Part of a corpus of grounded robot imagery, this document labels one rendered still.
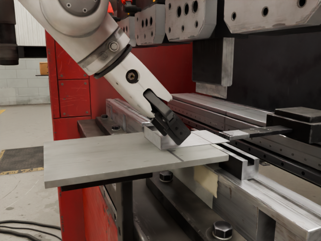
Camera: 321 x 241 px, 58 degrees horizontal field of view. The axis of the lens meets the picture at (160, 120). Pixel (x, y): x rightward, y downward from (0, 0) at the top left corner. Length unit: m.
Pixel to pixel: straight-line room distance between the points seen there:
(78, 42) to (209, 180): 0.29
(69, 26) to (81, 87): 0.97
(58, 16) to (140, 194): 0.38
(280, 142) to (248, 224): 0.34
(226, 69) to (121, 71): 0.17
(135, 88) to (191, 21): 0.15
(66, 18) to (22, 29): 7.37
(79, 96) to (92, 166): 0.92
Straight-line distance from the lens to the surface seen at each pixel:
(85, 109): 1.32
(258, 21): 0.36
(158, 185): 0.57
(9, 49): 1.84
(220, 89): 0.49
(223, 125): 0.92
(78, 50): 0.43
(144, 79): 0.42
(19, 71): 7.73
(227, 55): 0.47
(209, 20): 0.46
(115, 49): 0.42
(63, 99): 1.31
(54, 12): 0.35
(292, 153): 0.72
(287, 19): 0.32
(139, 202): 0.57
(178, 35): 0.53
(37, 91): 7.72
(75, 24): 0.35
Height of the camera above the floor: 1.15
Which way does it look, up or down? 12 degrees down
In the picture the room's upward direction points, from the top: straight up
